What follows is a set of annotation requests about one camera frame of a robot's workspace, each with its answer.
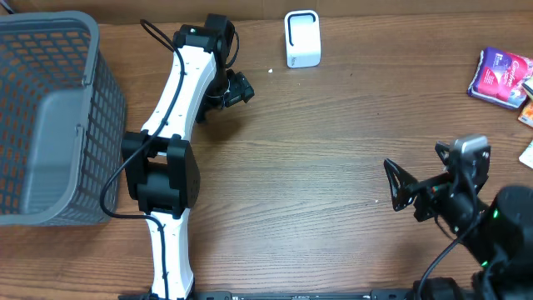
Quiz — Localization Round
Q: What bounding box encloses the yellow snack packet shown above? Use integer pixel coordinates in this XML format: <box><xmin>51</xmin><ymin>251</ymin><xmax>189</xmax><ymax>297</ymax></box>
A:
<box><xmin>522</xmin><ymin>77</ymin><xmax>533</xmax><ymax>100</ymax></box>

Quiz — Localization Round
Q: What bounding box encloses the grey plastic shopping basket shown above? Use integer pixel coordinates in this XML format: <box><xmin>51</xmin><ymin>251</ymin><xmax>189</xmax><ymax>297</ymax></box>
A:
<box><xmin>1</xmin><ymin>11</ymin><xmax>127</xmax><ymax>227</ymax></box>

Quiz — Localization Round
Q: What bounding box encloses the red purple pantyliner pack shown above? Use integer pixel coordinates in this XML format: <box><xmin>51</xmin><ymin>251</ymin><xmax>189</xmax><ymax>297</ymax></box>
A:
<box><xmin>467</xmin><ymin>47</ymin><xmax>532</xmax><ymax>109</ymax></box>

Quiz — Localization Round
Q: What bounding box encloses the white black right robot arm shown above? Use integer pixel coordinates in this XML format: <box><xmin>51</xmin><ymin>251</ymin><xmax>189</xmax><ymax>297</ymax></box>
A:
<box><xmin>383</xmin><ymin>135</ymin><xmax>532</xmax><ymax>299</ymax></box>

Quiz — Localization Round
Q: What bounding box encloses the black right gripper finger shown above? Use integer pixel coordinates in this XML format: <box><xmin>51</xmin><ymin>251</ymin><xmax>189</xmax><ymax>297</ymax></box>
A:
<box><xmin>435</xmin><ymin>141</ymin><xmax>450</xmax><ymax>165</ymax></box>
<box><xmin>383</xmin><ymin>158</ymin><xmax>418</xmax><ymax>212</ymax></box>

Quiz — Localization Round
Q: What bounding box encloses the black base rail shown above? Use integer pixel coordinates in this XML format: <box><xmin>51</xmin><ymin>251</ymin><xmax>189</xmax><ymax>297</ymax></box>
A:
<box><xmin>187</xmin><ymin>288</ymin><xmax>414</xmax><ymax>300</ymax></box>

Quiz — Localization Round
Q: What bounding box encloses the white packet at edge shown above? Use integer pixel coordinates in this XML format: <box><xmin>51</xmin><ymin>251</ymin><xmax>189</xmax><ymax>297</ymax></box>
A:
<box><xmin>519</xmin><ymin>141</ymin><xmax>533</xmax><ymax>168</ymax></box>

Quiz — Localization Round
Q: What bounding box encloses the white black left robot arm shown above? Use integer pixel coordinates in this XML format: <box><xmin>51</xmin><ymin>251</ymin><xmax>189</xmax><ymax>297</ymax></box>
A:
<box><xmin>120</xmin><ymin>13</ymin><xmax>255</xmax><ymax>299</ymax></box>

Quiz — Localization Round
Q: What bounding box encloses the orange packet at edge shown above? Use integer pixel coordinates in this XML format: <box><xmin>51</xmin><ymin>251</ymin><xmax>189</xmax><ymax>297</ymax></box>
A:
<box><xmin>518</xmin><ymin>100</ymin><xmax>533</xmax><ymax>128</ymax></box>

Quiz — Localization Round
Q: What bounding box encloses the white barcode scanner stand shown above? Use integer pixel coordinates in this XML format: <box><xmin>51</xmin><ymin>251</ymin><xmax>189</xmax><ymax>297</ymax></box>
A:
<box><xmin>284</xmin><ymin>10</ymin><xmax>321</xmax><ymax>68</ymax></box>

